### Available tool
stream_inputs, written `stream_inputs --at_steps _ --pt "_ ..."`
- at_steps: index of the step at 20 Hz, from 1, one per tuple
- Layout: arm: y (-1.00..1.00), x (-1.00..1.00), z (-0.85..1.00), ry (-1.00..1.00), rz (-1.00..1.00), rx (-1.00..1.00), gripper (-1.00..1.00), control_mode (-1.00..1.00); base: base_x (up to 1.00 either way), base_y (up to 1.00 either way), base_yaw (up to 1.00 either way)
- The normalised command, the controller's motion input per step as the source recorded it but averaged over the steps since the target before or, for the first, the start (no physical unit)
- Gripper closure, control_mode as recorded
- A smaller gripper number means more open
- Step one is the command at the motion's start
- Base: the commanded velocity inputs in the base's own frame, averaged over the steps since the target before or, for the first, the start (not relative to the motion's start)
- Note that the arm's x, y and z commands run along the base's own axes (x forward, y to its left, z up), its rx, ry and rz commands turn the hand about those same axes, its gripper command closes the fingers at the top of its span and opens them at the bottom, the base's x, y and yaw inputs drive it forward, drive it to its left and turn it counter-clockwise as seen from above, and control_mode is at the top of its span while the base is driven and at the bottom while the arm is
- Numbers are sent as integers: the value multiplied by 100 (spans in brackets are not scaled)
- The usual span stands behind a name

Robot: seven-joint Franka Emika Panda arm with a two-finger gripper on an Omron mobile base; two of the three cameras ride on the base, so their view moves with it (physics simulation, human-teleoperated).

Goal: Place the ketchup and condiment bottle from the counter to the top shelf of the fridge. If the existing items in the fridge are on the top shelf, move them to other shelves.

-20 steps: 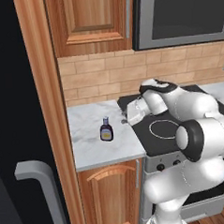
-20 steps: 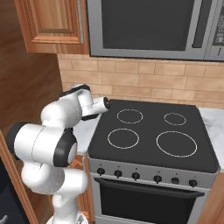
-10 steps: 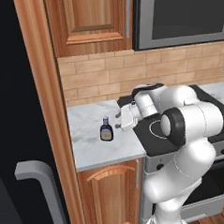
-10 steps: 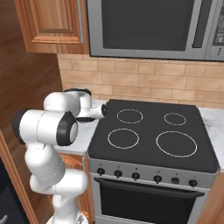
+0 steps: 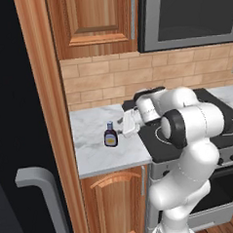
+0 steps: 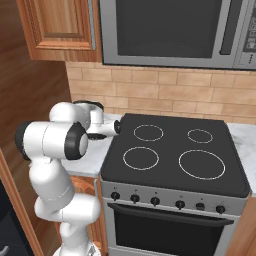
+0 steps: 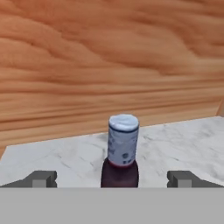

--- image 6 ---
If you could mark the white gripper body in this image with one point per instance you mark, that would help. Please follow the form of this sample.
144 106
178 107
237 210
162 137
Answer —
106 128

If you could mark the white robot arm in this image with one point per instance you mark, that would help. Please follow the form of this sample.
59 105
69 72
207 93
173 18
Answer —
50 186

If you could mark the black oven knob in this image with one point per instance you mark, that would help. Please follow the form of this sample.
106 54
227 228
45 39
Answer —
180 204
220 209
135 199
115 195
155 201

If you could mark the black glass hob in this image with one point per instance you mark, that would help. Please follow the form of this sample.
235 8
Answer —
173 153

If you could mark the tall wooden cabinet panel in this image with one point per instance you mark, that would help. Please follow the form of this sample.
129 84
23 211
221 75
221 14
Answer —
26 83

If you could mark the wooden base cupboard door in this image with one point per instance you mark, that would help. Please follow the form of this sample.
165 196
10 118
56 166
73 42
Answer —
95 230

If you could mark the dark microwave door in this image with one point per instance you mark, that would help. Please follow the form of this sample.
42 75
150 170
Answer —
166 30

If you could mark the black oven door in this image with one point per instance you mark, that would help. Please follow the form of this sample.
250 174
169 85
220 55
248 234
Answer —
166 233

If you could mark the black appliance door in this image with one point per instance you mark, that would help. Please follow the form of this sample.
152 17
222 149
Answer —
10 226

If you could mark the silver microwave oven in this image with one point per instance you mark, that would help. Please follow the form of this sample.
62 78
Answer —
240 60

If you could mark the wooden base cupboard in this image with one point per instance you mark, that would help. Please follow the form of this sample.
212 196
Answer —
245 233

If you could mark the wooden wall cupboard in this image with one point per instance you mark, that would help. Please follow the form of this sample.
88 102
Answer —
66 56

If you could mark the wooden wall cupboard door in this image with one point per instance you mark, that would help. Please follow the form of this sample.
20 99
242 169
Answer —
60 23

